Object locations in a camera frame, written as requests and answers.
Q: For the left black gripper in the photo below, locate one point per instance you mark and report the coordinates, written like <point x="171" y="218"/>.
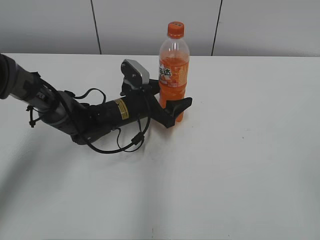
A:
<point x="144" y="97"/>

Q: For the orange soda plastic bottle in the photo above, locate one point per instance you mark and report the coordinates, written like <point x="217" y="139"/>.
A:
<point x="174" y="57"/>

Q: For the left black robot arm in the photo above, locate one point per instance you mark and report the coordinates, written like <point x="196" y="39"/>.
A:
<point x="83" y="122"/>

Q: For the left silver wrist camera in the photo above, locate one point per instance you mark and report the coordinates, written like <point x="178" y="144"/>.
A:
<point x="135" y="75"/>

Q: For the orange bottle cap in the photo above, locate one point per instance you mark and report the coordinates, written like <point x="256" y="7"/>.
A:
<point x="176" y="30"/>

